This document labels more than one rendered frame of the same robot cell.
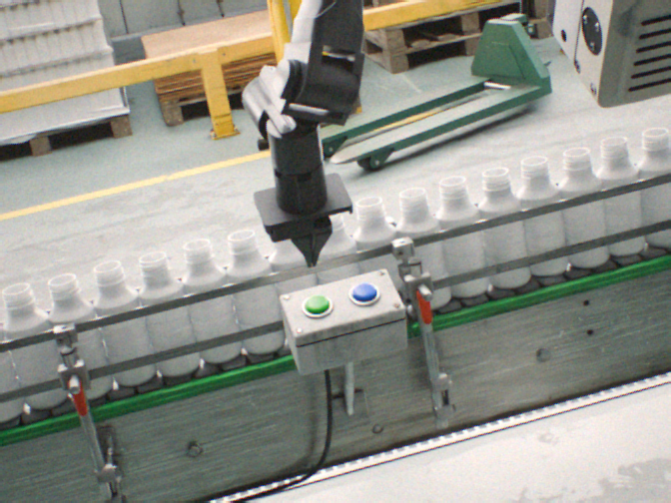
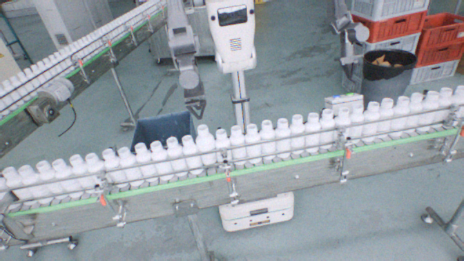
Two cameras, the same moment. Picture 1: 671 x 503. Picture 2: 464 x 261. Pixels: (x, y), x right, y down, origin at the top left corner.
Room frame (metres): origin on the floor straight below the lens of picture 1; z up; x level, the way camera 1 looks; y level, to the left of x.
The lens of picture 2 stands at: (2.46, -0.40, 1.75)
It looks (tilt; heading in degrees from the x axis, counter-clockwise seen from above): 36 degrees down; 186
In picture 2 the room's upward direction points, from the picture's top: 9 degrees counter-clockwise
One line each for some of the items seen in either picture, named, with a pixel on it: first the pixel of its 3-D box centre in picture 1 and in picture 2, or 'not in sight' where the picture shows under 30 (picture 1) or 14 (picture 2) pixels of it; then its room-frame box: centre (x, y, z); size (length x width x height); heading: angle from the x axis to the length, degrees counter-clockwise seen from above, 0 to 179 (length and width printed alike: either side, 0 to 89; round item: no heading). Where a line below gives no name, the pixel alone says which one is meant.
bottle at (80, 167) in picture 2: not in sight; (84, 173); (1.74, -1.05, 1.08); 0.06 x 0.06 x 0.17
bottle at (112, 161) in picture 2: not in sight; (115, 168); (1.72, -0.94, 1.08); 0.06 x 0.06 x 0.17
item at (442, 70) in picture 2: not in sight; (422, 66); (-0.79, 1.76, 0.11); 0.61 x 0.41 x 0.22; 102
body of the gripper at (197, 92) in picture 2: not in sight; (192, 84); (1.67, -0.58, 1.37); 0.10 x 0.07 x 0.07; 9
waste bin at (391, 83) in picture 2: not in sight; (382, 87); (0.00, 0.91, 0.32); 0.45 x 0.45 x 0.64
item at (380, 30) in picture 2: not in sight; (385, 22); (-0.58, 1.09, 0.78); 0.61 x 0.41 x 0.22; 106
